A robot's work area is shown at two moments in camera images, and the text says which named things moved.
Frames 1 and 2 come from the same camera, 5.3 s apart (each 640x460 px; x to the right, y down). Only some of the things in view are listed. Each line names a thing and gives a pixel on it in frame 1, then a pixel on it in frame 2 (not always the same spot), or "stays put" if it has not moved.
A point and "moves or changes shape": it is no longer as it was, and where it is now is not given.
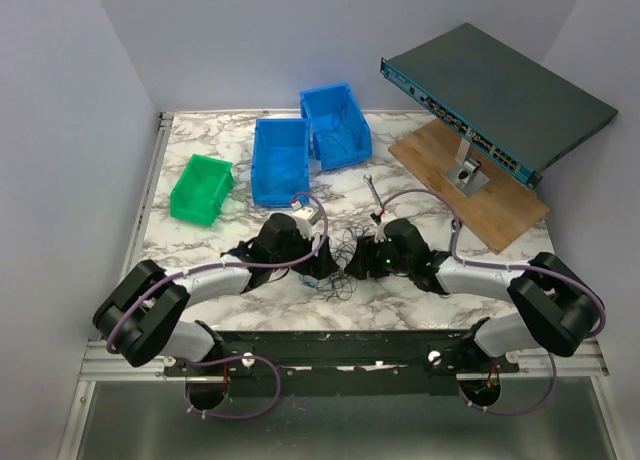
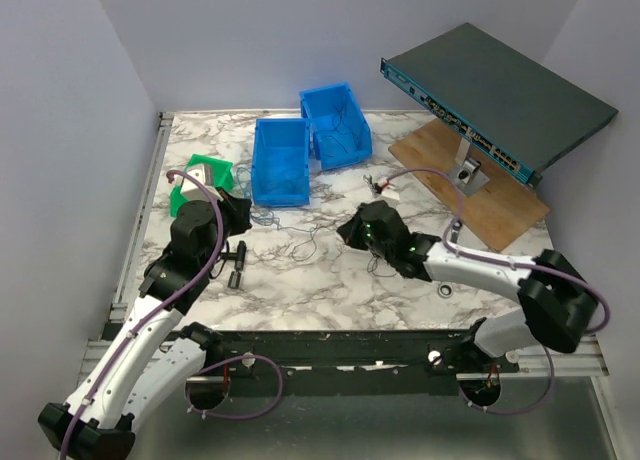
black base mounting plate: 342,361 stays put
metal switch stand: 465,174 stays put
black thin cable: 343,248 moves or changes shape
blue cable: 339,284 -> 272,215
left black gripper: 320,266 -> 238,209
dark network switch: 516,111 stays put
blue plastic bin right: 342,134 stays put
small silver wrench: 368,180 stays put
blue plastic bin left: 280,155 stays put
